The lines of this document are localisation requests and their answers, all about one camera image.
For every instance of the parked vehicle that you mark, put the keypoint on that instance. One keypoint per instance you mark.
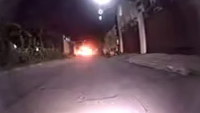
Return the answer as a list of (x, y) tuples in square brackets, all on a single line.
[(110, 52)]

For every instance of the grey asphalt road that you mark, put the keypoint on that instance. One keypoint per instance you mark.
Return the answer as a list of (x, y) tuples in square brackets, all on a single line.
[(89, 83)]

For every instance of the building with pale pillars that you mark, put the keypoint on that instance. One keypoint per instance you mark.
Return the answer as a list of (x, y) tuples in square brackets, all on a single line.
[(153, 29)]

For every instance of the raised concrete pavement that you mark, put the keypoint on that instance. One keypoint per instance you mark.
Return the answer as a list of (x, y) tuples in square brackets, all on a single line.
[(165, 61)]

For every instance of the row of dark bushes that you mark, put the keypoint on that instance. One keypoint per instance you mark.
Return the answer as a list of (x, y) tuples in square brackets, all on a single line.
[(24, 47)]

